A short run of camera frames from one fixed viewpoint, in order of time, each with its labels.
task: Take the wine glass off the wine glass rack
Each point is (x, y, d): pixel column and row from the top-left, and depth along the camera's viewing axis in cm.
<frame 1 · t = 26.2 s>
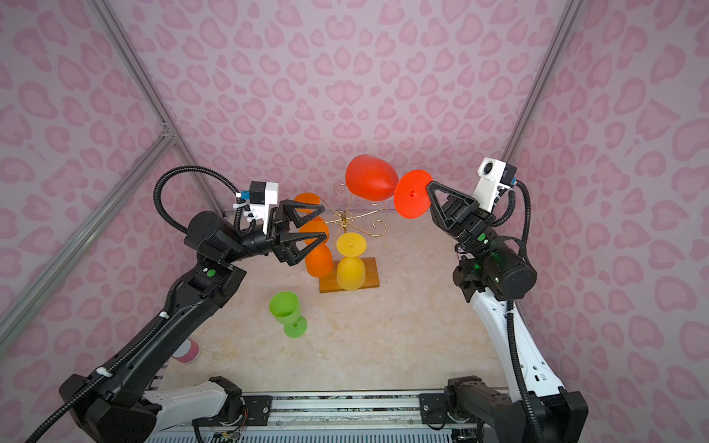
left hand: (322, 225, 52), fingers open
right hand: (418, 208, 42), fingers closed
orange wine glass front: (319, 268, 83), point 19 cm above the table
yellow plastic wine glass: (351, 268, 74), point 27 cm above the table
green plastic wine glass: (285, 306, 85), point 10 cm above the table

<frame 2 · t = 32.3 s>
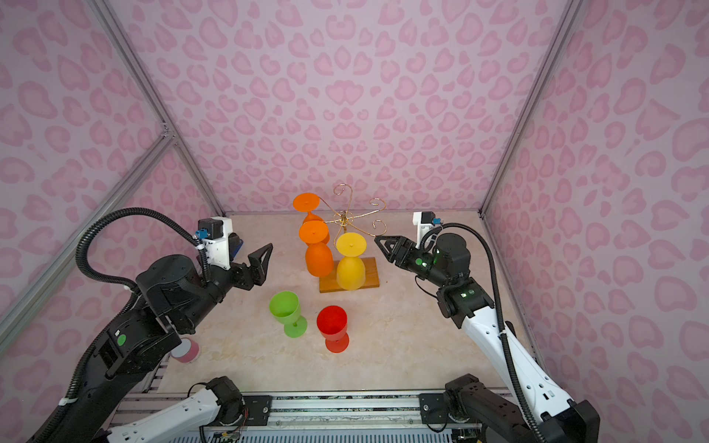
left hand: (255, 241, 58), fingers open
right hand: (377, 245, 68), fingers open
red plastic wine glass: (332, 322, 76), point 15 cm above the table
the other named things where they were.

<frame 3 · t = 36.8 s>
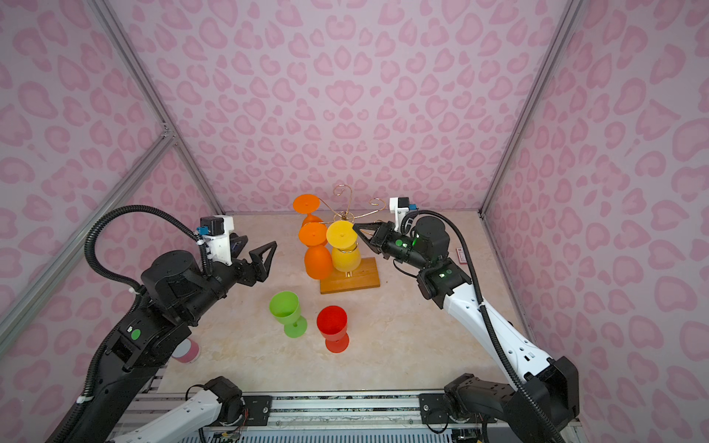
left hand: (260, 240, 60), fingers open
right hand: (353, 232, 65), fingers closed
yellow plastic wine glass: (345, 251, 71), point 32 cm above the table
the other named things where they were.

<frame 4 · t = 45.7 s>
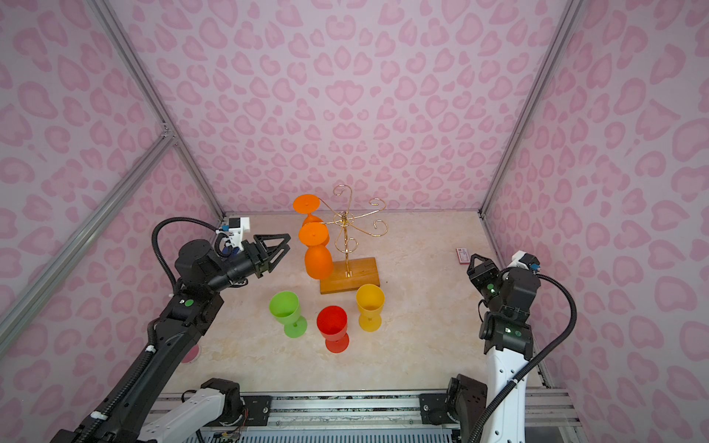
left hand: (290, 242, 65), fingers open
right hand: (474, 259, 73), fingers open
yellow plastic wine glass: (370, 302, 85), point 10 cm above the table
the other named things where they were.

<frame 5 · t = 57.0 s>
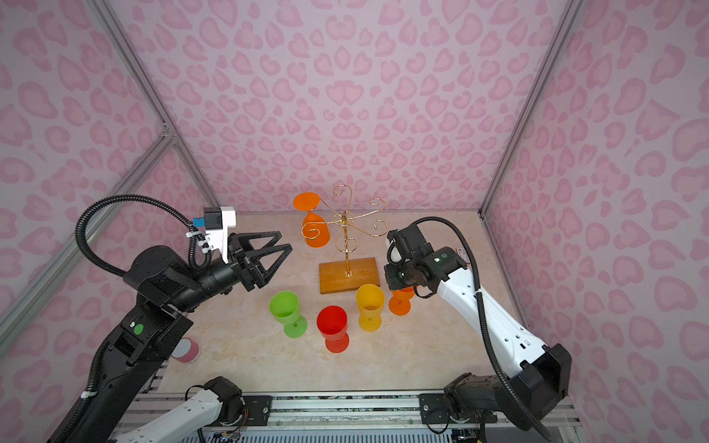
left hand: (282, 243, 51), fingers open
right hand: (393, 274, 76), fingers open
orange wine glass front: (400, 304, 94), on the table
the other named things where they were.

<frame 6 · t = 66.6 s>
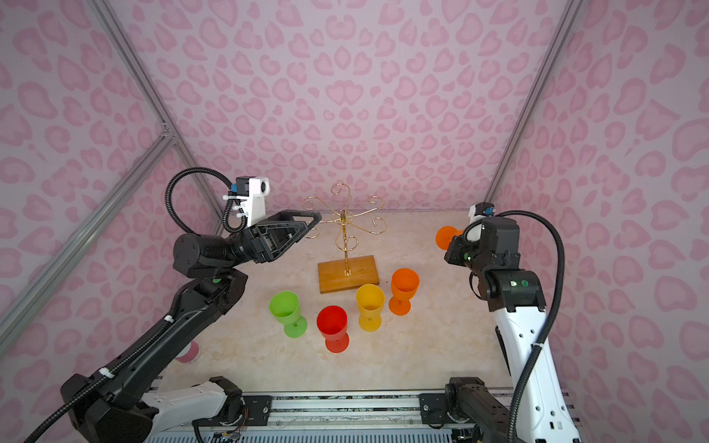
left hand: (309, 234, 46), fingers open
right hand: (448, 239, 70), fingers closed
the named things where they were.

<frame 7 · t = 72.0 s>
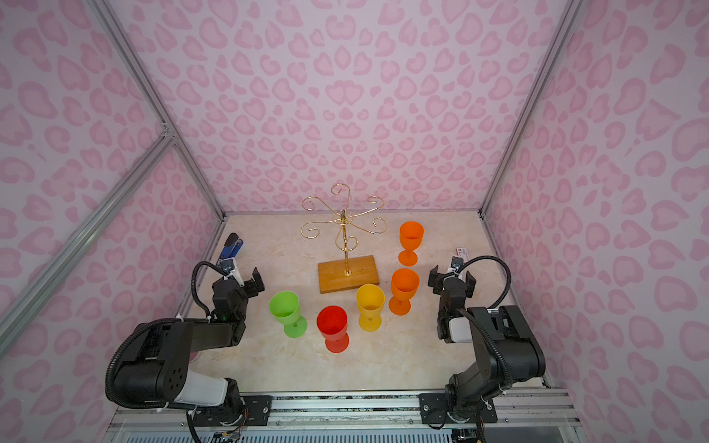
left hand: (243, 269, 91), fingers open
right hand: (452, 267, 92), fingers open
orange wine glass rear: (411, 236, 97), point 14 cm above the table
blue black stapler: (231, 248, 109), point 2 cm above the table
small pink white box: (463, 253, 108), on the table
the other named things where they were.

